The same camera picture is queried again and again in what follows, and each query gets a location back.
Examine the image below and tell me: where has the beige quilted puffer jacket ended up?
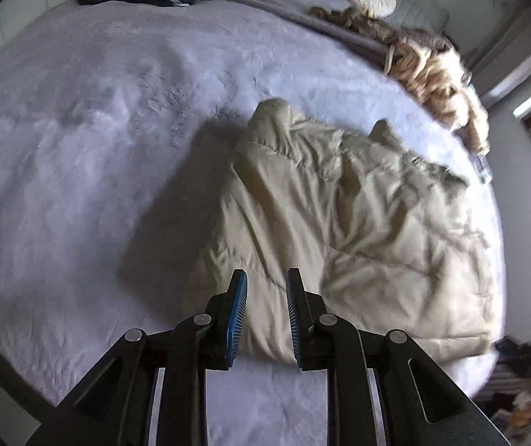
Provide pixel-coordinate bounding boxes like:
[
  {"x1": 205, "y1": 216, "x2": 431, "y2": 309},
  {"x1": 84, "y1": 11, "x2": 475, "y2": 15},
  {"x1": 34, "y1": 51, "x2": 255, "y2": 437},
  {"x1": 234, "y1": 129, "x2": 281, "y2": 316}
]
[{"x1": 184, "y1": 99, "x2": 500, "y2": 363}]

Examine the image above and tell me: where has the cream striped crumpled garment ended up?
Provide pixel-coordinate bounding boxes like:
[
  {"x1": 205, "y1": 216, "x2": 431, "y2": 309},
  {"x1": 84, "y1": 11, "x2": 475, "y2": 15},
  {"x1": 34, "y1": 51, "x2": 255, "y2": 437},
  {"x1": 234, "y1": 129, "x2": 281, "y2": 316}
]
[{"x1": 309, "y1": 6, "x2": 490, "y2": 156}]

